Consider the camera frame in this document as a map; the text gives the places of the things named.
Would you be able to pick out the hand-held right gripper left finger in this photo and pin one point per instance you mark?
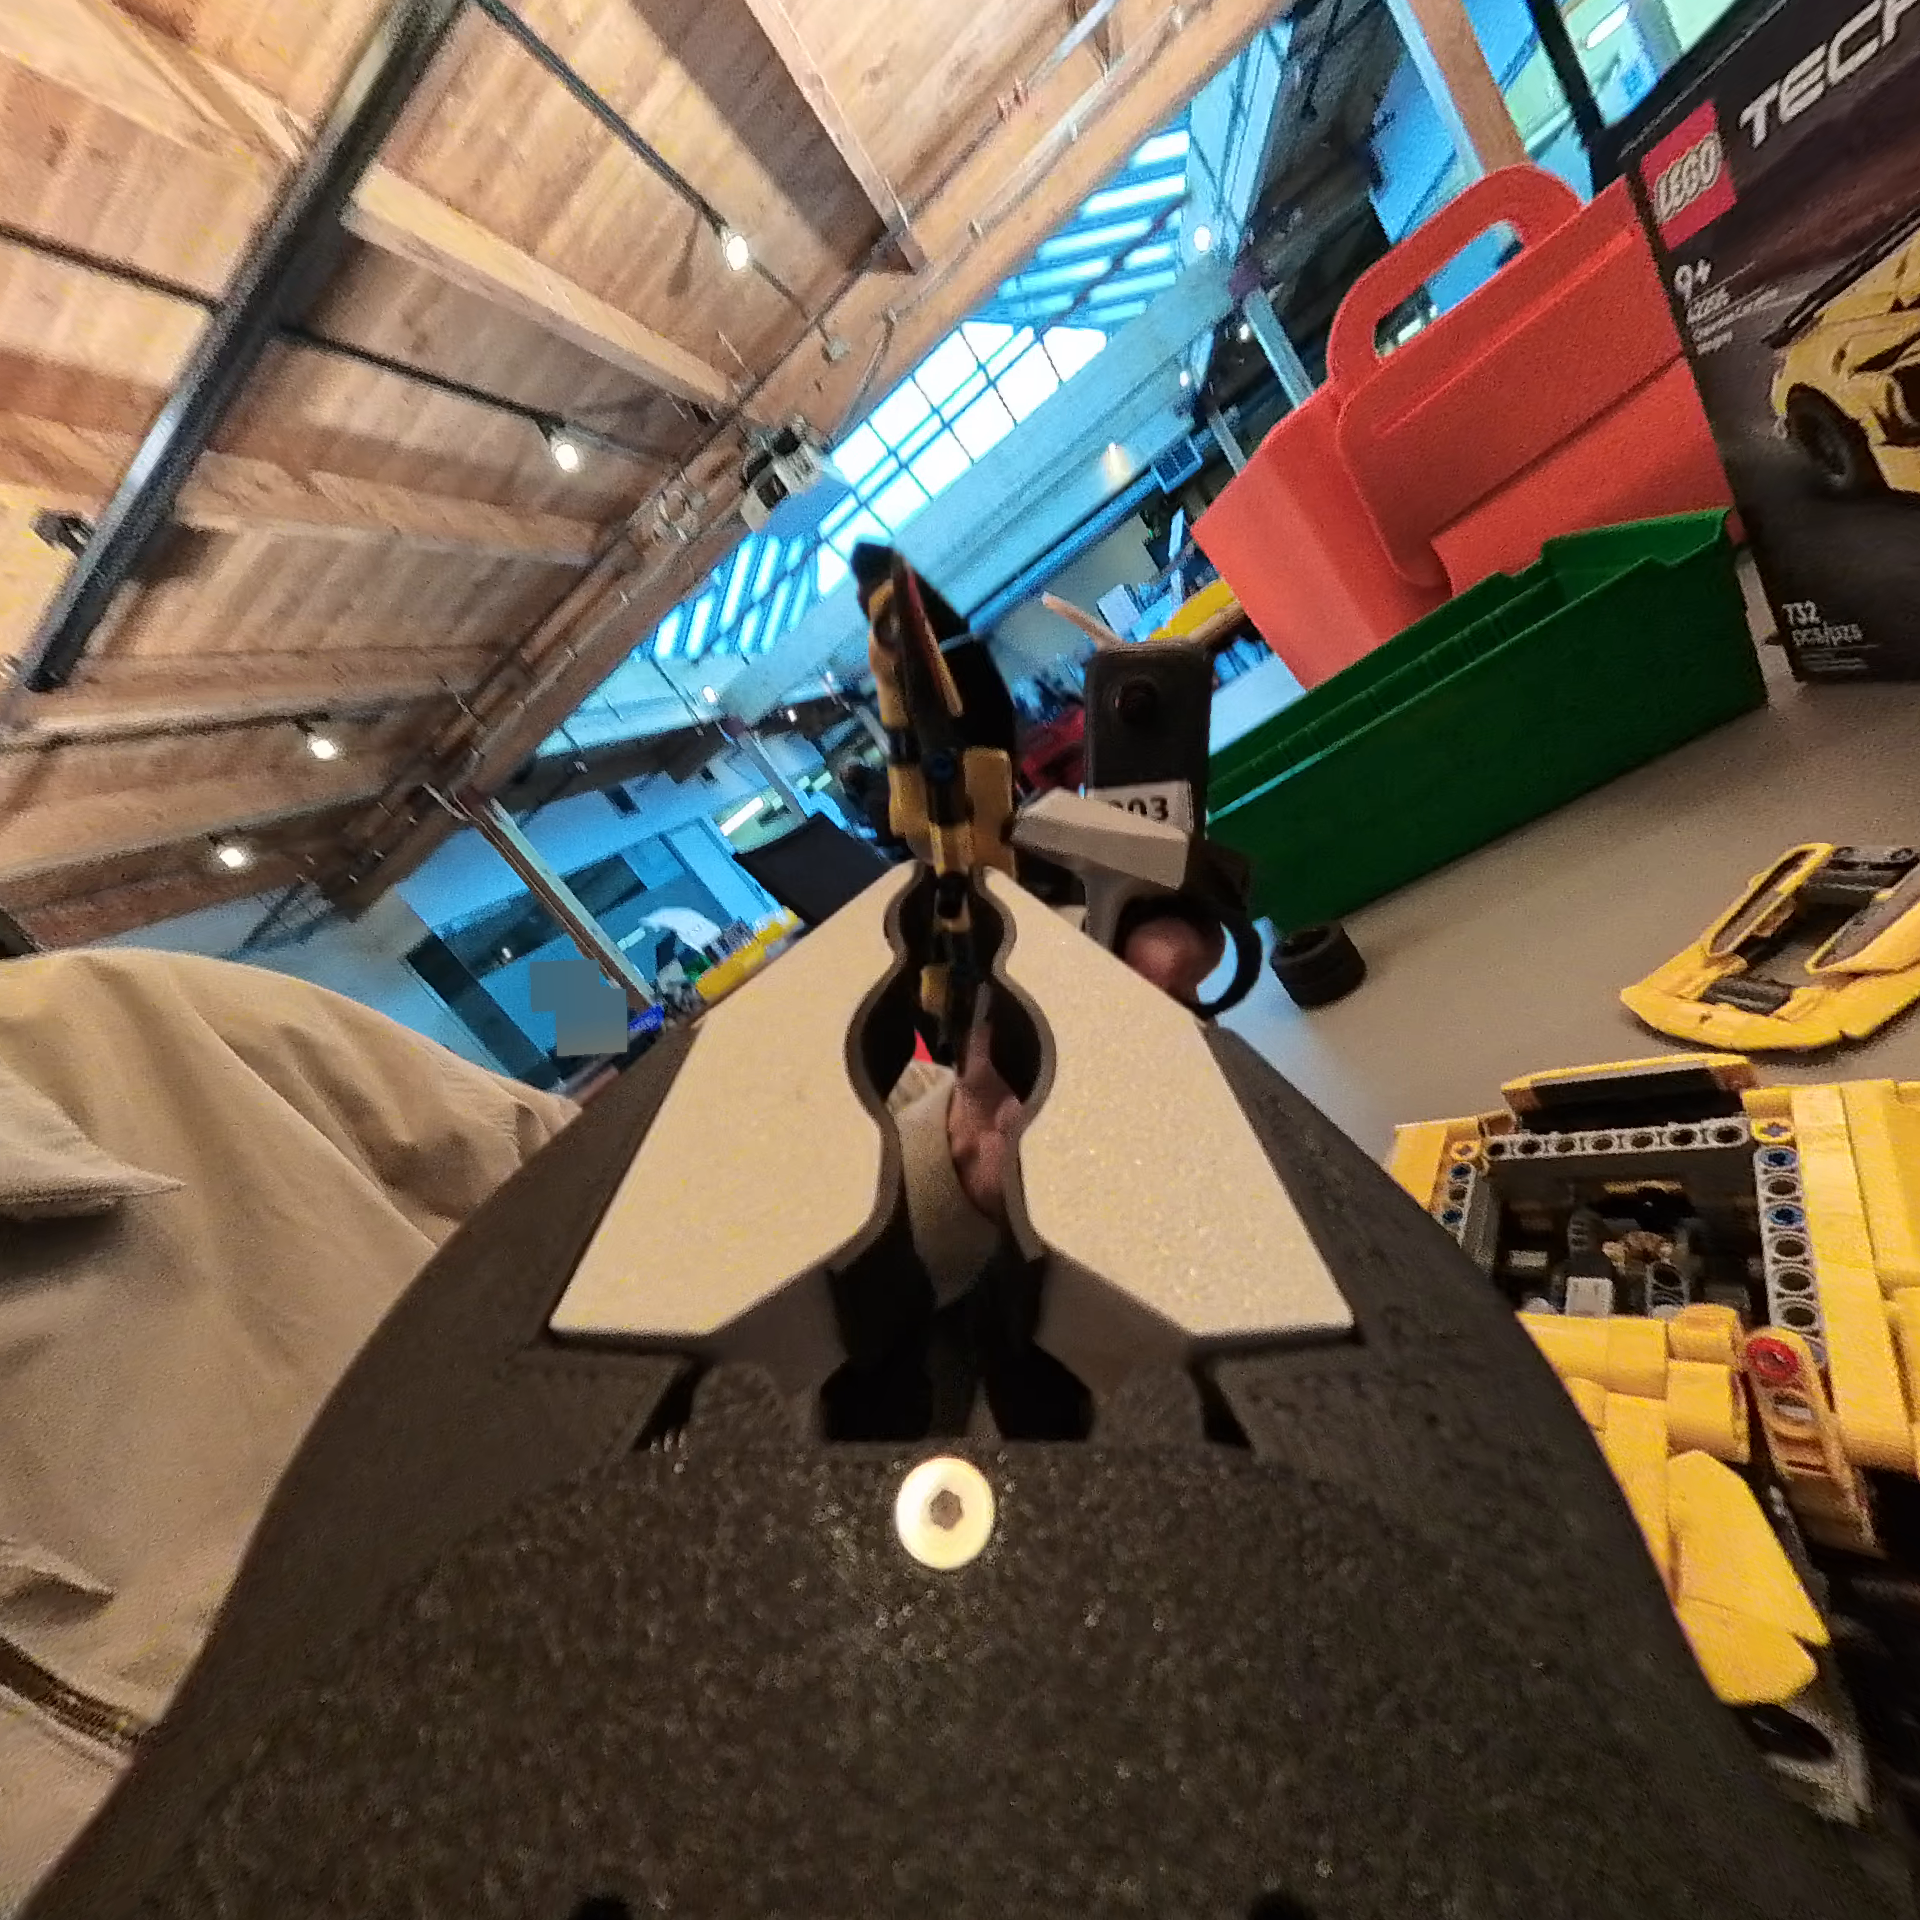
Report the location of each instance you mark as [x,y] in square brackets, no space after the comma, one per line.
[735,1184]

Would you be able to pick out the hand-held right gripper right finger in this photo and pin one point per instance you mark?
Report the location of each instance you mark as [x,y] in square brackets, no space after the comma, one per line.
[1171,1184]

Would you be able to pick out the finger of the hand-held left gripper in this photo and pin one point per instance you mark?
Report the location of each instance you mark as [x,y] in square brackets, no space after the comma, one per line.
[1119,848]

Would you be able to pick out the black yellow brick assembly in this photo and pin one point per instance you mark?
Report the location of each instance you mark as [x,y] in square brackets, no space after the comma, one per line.
[983,788]

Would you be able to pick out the yellow toy brick car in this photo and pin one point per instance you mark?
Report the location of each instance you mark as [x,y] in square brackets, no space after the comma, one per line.
[1847,1200]

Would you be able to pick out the person's left forearm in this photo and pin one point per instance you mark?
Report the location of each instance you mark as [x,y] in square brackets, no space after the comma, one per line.
[925,1200]

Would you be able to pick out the grey desk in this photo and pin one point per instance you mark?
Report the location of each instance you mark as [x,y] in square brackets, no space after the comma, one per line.
[1500,974]

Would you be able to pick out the person's left hand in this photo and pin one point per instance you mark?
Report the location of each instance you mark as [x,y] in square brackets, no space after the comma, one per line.
[1177,960]

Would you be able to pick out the small black tyre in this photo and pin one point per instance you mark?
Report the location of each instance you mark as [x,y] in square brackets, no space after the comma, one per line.
[1321,970]

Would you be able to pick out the green plastic bin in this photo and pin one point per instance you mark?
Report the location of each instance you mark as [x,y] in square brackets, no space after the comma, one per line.
[1500,751]

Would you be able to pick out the skylight windows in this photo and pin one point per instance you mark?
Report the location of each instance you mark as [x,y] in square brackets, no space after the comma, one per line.
[961,390]

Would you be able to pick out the ceiling projector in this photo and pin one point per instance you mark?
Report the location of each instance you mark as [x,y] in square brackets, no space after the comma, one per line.
[779,468]

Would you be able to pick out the red plastic carry case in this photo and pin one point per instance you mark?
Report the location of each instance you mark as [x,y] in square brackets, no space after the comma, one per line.
[1500,374]

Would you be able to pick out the yellow car hood panel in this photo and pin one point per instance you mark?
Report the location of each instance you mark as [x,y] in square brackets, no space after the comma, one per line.
[1695,991]

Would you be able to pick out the dark toy car box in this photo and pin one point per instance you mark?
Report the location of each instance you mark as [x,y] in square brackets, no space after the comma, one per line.
[1800,195]

